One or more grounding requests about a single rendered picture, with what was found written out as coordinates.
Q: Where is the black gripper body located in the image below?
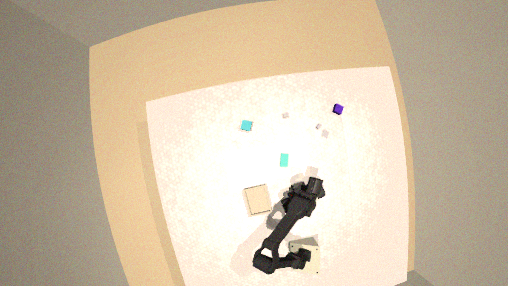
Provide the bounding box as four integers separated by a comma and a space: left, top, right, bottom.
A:
281, 185, 326, 213

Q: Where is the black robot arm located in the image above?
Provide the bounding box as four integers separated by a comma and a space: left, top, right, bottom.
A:
252, 177, 324, 275

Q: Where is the purple rectangular block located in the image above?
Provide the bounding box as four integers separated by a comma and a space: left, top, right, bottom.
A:
332, 103, 344, 115

